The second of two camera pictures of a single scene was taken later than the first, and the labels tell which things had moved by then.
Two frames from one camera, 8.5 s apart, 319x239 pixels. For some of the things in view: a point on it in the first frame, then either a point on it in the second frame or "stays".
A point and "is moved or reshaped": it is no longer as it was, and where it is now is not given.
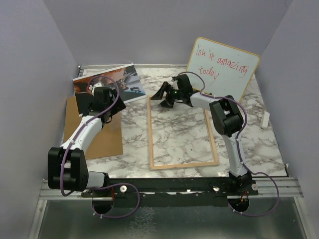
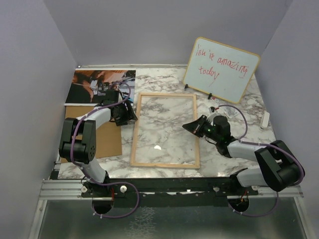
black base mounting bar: [169, 192] stays
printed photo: [130, 87] is moved or reshaped
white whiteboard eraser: [264, 122] stays
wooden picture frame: [153, 167] to [197, 165]
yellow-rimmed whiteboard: [218, 69] stays
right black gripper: [165, 87] to [196, 126]
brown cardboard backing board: [108, 142] stays
